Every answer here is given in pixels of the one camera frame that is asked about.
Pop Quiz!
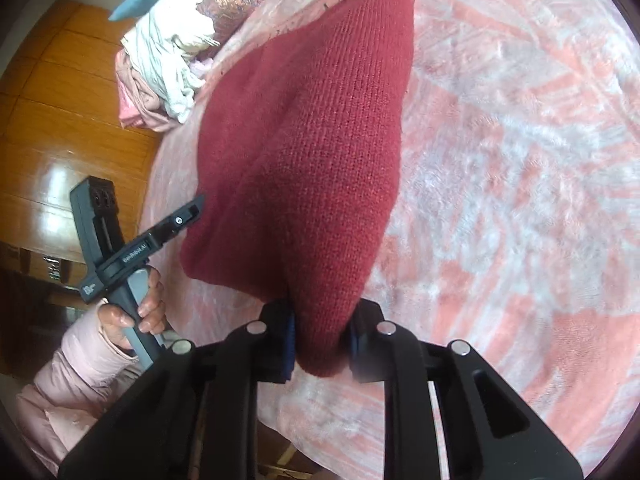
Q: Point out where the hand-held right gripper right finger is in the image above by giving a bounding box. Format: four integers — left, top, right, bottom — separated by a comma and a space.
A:
342, 299, 585, 480

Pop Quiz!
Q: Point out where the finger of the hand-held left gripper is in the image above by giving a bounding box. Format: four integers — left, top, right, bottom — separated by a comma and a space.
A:
149, 194, 207, 253

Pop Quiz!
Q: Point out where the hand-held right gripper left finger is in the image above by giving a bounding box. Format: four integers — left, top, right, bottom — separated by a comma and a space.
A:
57, 300, 296, 480

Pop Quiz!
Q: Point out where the dark red knit sweater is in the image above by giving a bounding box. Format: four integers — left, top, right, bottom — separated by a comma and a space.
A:
179, 0, 418, 378

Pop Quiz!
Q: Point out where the person's left forearm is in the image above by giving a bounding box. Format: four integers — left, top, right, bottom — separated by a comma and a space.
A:
15, 305, 146, 476

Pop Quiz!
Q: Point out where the person's left hand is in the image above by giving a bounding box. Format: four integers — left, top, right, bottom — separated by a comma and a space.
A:
96, 266, 167, 353

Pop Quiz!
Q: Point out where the pale pink garment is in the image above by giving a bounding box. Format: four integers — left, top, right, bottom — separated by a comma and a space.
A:
115, 50, 173, 133

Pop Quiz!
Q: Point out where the white ribbed garment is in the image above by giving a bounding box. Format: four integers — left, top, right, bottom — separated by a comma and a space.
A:
125, 0, 221, 123

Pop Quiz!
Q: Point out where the cream garment with zipper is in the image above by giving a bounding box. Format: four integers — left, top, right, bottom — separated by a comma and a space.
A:
171, 10, 221, 53

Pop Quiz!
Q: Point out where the pink patterned blanket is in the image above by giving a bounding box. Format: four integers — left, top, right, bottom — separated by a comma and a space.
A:
137, 0, 640, 476

